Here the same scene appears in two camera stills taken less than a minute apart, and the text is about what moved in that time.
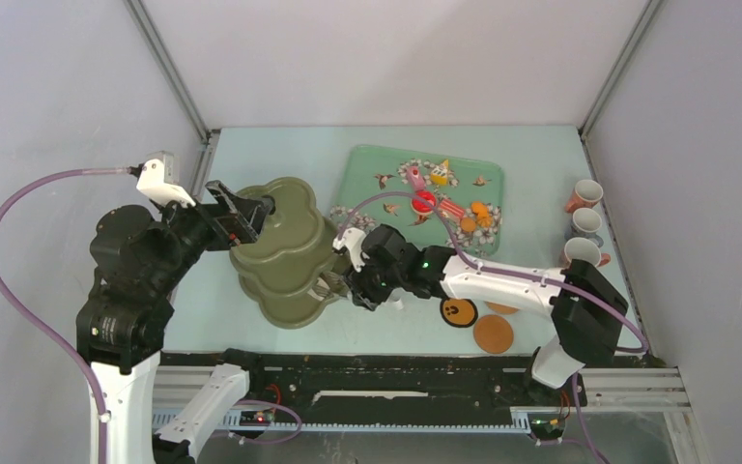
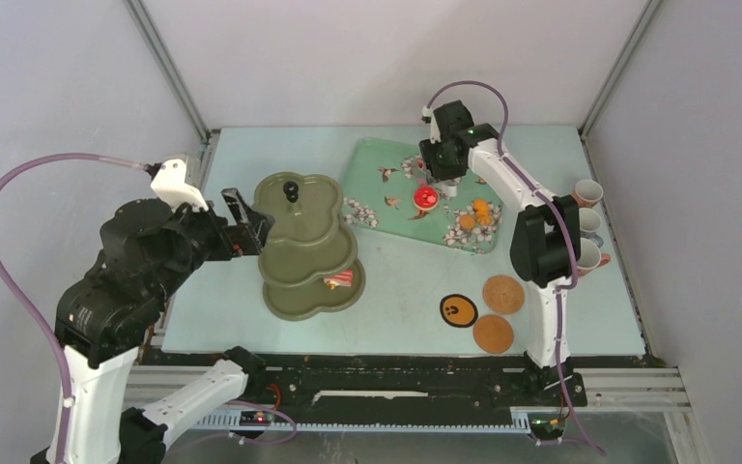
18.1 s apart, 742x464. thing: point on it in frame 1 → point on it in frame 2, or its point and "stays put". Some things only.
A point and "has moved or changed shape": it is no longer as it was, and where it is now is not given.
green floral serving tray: [469, 192] stays put
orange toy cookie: [468, 224] stays put
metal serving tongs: [334, 284] → [447, 188]
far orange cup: [586, 193] stays put
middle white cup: [585, 224] stays put
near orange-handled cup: [583, 248] stays put
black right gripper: [359, 283] → [435, 171]
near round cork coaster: [493, 333] stays put
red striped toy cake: [452, 209] → [344, 279]
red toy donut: [421, 207] stays put
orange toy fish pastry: [481, 210] stays put
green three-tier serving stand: [280, 269] has moved or changed shape
